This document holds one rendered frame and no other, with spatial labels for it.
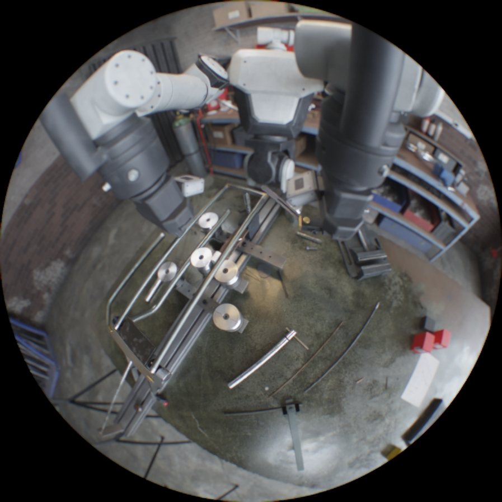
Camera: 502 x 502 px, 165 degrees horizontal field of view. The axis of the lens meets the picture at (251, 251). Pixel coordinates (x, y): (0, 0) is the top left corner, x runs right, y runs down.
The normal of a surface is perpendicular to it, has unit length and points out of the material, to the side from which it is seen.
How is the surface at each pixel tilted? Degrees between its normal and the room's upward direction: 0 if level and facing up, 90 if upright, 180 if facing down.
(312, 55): 104
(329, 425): 0
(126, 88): 89
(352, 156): 95
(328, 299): 0
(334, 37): 69
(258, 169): 73
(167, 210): 90
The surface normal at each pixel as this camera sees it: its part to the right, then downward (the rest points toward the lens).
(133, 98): 0.97, 0.12
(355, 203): -0.13, 0.90
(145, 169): 0.80, 0.48
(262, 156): -0.45, 0.61
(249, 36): -0.51, 0.77
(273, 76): -0.11, 0.69
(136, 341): -0.10, -0.51
